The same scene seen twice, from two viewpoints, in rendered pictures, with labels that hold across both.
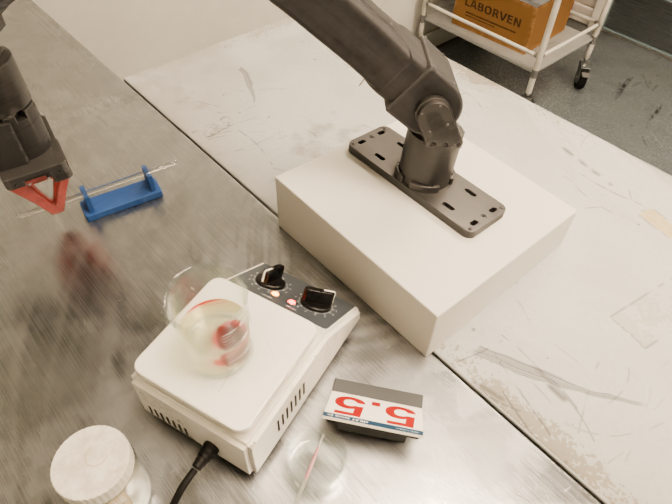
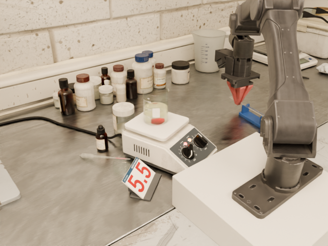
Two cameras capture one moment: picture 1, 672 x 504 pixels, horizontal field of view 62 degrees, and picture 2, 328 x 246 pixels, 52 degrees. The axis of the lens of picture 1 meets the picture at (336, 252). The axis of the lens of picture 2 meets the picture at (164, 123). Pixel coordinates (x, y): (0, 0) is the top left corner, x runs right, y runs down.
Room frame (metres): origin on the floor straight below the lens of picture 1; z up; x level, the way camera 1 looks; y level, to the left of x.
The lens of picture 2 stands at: (0.34, -0.62, 1.38)
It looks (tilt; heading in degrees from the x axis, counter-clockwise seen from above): 29 degrees down; 95
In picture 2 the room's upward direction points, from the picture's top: straight up
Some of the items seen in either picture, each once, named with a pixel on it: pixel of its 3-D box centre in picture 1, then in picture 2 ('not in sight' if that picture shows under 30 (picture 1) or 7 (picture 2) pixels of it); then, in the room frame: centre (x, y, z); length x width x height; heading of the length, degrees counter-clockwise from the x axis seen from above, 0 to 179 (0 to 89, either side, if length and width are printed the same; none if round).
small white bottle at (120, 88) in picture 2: not in sight; (120, 89); (0.11, 0.38, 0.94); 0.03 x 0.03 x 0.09
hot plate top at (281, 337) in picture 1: (228, 348); (157, 123); (0.26, 0.09, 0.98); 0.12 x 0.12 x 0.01; 62
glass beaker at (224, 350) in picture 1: (211, 326); (154, 105); (0.25, 0.10, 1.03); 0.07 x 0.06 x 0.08; 140
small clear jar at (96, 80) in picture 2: not in sight; (93, 88); (0.01, 0.41, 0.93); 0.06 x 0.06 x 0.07
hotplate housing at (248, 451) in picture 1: (250, 352); (166, 141); (0.28, 0.08, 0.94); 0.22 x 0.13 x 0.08; 152
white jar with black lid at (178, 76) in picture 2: not in sight; (180, 72); (0.30, 0.58, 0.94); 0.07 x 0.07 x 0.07
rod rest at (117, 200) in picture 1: (119, 191); (254, 115); (0.53, 0.28, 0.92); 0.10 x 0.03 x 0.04; 123
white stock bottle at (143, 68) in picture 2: not in sight; (142, 72); (0.17, 0.48, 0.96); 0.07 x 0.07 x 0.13
